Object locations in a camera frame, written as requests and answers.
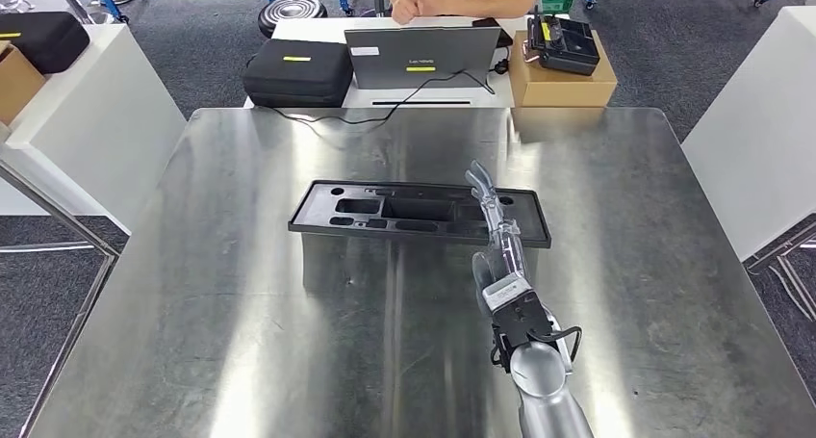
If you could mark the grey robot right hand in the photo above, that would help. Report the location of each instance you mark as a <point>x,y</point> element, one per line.
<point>507,250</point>

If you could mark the steel workbench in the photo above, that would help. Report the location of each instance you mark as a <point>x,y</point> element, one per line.
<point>255,327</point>

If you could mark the cardboard box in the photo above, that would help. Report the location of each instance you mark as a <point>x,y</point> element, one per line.
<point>16,84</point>
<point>561,91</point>

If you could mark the black plastic panel part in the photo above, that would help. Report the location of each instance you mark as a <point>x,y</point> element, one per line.
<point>421,231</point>

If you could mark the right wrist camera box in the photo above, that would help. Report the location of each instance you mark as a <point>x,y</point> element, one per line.
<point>523,323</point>

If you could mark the black zip case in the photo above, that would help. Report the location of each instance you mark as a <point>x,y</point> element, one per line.
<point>299,81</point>
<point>44,40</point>

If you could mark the black remote controller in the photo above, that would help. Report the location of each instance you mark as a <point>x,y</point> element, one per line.
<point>570,49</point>

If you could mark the white partition panel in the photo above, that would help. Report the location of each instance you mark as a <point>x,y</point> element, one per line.
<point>752,135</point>
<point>95,116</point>

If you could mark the grey laptop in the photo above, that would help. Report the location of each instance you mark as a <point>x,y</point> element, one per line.
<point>382,71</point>

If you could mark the black round ribbed stool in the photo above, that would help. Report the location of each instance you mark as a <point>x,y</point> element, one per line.
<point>293,11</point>

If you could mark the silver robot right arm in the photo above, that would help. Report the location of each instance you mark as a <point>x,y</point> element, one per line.
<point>548,409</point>

